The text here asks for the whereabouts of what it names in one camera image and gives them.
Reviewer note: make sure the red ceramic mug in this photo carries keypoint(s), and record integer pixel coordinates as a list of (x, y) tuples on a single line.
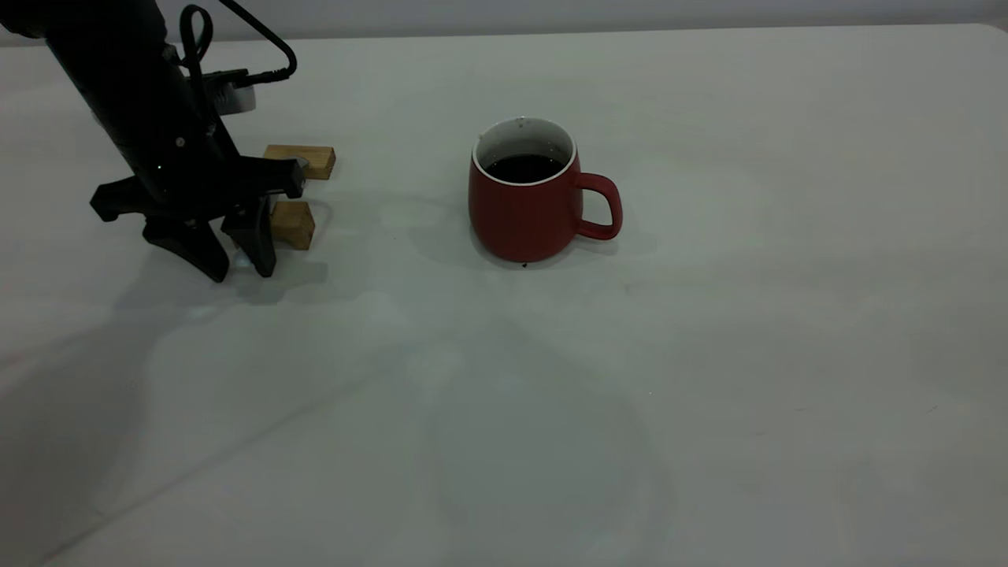
[(524, 220)]

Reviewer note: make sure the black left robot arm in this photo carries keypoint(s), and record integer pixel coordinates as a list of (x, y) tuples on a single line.
[(118, 79)]

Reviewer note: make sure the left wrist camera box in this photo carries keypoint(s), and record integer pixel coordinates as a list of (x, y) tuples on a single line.
[(236, 98)]

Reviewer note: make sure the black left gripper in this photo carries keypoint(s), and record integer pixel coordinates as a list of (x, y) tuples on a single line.
[(189, 189)]

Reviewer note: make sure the rectangular wooden block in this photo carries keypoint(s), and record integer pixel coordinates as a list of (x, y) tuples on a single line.
[(319, 160)]

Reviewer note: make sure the arched wooden block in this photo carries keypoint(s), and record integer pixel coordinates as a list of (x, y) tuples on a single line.
[(295, 224)]

